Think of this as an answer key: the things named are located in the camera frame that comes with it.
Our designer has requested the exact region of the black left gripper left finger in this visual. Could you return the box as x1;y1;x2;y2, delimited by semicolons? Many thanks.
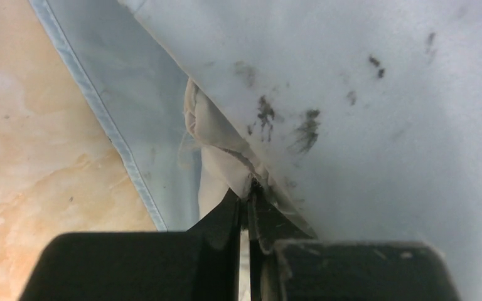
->
20;192;241;300

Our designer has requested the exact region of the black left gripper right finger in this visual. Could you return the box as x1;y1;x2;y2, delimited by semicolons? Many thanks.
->
247;184;460;300

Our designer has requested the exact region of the white pillow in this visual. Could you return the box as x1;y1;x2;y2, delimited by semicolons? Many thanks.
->
180;78;319;240

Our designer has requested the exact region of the light blue pillowcase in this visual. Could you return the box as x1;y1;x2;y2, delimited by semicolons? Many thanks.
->
31;1;482;300

